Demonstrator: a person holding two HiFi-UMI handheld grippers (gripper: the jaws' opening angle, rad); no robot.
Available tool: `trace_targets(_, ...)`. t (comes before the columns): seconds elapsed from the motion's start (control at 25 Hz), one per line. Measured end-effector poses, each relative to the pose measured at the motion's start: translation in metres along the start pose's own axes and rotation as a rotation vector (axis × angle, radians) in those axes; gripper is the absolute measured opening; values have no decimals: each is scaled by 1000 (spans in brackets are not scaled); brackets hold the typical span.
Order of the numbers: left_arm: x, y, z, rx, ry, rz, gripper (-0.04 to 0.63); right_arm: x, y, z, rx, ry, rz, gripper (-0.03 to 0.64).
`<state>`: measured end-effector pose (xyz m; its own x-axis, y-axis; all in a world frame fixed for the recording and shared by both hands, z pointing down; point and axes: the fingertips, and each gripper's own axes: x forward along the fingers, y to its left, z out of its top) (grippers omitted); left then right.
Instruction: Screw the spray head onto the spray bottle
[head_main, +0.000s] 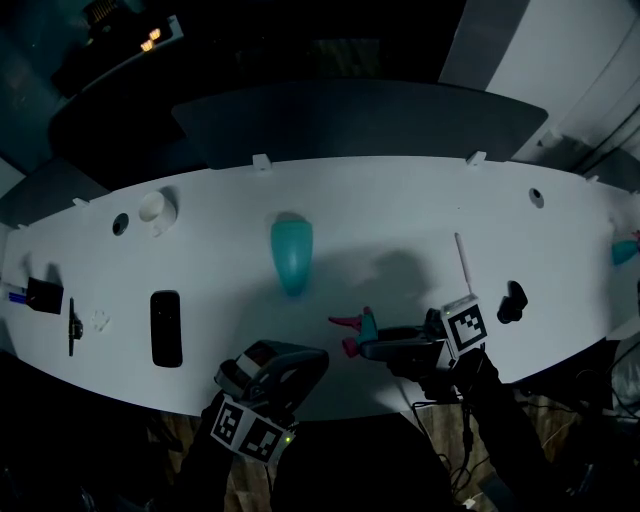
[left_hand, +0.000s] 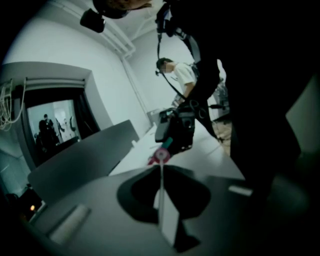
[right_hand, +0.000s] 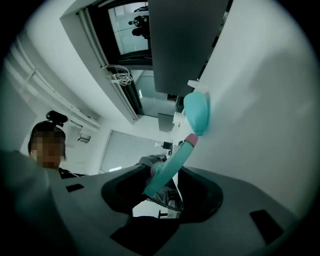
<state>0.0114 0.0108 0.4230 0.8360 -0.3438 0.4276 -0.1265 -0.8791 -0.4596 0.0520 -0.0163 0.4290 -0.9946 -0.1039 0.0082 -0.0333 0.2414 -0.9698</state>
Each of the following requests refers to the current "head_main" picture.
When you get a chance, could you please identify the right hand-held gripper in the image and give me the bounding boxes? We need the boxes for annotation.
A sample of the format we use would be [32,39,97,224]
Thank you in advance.
[359,294,489,385]

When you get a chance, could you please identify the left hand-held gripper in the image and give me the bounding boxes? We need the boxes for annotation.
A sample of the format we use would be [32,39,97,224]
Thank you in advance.
[209,339,330,464]

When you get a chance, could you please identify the teal pink spray nozzle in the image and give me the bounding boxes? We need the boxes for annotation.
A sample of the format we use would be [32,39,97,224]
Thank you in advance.
[328,306,381,359]

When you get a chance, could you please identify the person's left forearm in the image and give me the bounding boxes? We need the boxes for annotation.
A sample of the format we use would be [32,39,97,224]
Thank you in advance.
[172,389,301,512]

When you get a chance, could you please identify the person's right forearm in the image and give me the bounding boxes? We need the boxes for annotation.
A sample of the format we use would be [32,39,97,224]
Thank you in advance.
[452,349,556,512]

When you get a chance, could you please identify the teal pink spray bottle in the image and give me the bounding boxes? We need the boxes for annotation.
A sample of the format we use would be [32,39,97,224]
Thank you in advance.
[610,229,640,267]

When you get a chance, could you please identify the white pink pen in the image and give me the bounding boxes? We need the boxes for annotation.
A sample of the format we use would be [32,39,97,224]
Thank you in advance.
[453,232,476,297]

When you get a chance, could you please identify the person's dark clothed body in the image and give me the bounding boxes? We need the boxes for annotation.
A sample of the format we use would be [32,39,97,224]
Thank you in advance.
[272,414,451,512]

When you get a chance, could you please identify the small black gadget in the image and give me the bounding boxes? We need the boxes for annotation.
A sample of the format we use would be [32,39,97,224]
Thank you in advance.
[496,280,529,325]

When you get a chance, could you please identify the black phone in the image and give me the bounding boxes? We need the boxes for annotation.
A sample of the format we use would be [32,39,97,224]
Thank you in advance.
[149,290,184,369]

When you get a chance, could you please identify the white mug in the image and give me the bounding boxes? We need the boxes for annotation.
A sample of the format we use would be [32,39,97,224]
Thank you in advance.
[138,189,178,237]

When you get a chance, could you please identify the grey desk divider panel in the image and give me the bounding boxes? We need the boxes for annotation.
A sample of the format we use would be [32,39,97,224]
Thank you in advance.
[0,157,109,229]
[594,149,640,194]
[171,79,550,171]

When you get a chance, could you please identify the black pen holder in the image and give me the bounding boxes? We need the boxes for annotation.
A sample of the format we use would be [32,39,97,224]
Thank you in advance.
[25,276,65,315]

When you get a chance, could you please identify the black cable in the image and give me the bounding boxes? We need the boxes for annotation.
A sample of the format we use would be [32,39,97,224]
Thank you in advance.
[412,397,476,506]

